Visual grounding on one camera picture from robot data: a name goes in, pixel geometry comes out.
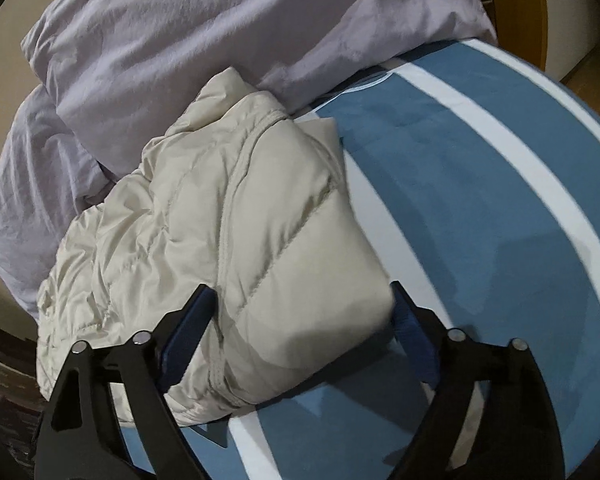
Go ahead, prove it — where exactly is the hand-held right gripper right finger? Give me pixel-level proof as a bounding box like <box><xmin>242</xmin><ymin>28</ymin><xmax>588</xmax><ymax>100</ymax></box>
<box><xmin>388</xmin><ymin>280</ymin><xmax>567</xmax><ymax>480</ymax></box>

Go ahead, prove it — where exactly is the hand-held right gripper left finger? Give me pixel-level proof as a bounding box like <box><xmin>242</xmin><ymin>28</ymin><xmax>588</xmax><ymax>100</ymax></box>
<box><xmin>30</xmin><ymin>284</ymin><xmax>219</xmax><ymax>480</ymax></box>

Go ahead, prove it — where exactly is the beige puffer jacket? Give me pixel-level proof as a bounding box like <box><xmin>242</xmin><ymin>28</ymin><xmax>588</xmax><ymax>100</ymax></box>
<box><xmin>35</xmin><ymin>67</ymin><xmax>396</xmax><ymax>428</ymax></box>

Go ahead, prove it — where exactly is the blue white striped bed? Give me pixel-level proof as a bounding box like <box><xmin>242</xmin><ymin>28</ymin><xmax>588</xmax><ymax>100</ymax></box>
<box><xmin>115</xmin><ymin>35</ymin><xmax>600</xmax><ymax>480</ymax></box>

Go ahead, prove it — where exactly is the lilac pillow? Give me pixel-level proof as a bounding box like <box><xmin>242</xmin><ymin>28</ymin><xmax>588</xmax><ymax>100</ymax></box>
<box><xmin>21</xmin><ymin>0</ymin><xmax>499</xmax><ymax>182</ymax></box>
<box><xmin>0</xmin><ymin>84</ymin><xmax>117</xmax><ymax>320</ymax></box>

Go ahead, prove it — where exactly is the dark cabinet with wooden frame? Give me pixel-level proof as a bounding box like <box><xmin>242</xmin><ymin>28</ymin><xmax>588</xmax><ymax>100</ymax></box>
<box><xmin>480</xmin><ymin>0</ymin><xmax>549</xmax><ymax>77</ymax></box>

